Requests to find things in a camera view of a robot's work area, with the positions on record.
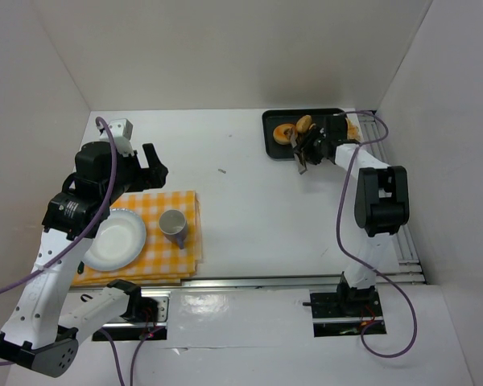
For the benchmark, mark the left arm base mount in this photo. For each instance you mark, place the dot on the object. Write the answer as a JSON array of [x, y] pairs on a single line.
[[151, 319]]

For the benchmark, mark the aluminium rail frame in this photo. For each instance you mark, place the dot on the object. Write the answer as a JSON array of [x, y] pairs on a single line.
[[408, 258]]

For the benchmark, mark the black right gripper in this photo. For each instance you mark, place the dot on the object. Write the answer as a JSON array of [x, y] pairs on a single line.
[[310, 147]]

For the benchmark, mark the glazed ring donut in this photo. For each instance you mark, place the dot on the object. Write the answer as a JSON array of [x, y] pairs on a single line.
[[282, 133]]

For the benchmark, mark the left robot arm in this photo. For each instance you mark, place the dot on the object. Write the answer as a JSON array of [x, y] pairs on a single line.
[[37, 336]]

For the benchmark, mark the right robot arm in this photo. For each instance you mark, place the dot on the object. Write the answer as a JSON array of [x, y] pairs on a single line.
[[381, 205]]

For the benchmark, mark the yellow checkered cloth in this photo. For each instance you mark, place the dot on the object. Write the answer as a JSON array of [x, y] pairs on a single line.
[[160, 261]]

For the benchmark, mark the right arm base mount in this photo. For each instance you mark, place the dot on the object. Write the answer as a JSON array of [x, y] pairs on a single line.
[[331, 318]]

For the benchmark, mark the small oval bread roll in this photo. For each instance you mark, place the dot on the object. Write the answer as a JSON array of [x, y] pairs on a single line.
[[303, 124]]

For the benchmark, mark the black baking tray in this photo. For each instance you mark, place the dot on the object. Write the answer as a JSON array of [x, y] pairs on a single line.
[[324, 118]]

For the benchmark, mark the purple mug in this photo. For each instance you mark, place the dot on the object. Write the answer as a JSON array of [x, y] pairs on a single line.
[[174, 226]]

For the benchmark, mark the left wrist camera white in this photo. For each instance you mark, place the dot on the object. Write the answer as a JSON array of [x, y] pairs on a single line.
[[121, 130]]

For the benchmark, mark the white paper plate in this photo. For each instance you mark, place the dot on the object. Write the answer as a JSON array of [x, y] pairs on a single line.
[[118, 242]]

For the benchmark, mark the stainless steel tongs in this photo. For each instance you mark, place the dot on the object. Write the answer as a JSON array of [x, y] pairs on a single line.
[[297, 153]]

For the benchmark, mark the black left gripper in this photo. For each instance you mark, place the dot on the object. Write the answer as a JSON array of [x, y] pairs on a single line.
[[146, 170]]

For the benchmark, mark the orange cupcake-shaped bread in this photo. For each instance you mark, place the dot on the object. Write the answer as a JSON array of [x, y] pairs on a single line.
[[353, 132]]

